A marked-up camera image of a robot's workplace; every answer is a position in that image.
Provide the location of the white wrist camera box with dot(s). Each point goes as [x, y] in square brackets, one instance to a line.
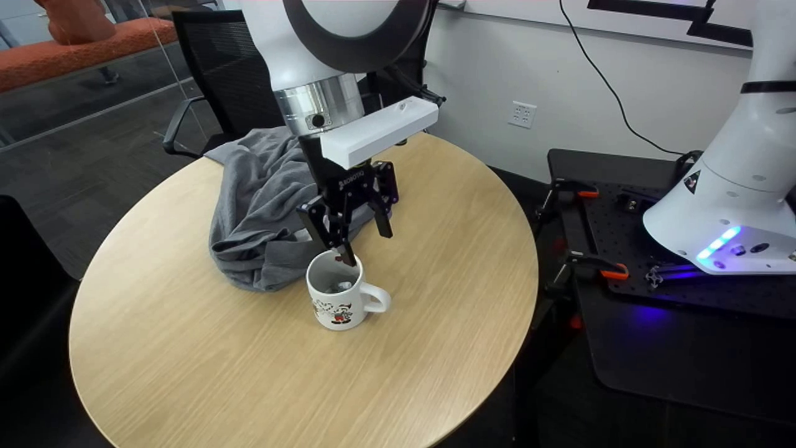
[377, 131]

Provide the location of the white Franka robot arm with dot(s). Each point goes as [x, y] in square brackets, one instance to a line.
[746, 166]

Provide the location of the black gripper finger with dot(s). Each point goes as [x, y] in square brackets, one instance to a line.
[385, 201]
[331, 228]

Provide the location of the white wall outlet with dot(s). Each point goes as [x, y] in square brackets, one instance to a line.
[522, 112]

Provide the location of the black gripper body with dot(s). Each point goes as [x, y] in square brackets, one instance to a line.
[344, 188]

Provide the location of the black padded chair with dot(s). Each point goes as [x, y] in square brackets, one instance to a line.
[27, 314]

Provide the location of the black office chair with armrests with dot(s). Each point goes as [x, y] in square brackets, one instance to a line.
[226, 76]

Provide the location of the orange sofa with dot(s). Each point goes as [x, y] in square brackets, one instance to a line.
[83, 51]

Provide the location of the black robot mounting cart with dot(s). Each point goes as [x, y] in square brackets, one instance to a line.
[686, 350]

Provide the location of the white printed mug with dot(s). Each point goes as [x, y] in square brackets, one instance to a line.
[338, 313]

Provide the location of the grey crumpled cloth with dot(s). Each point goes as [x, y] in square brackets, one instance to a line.
[262, 207]

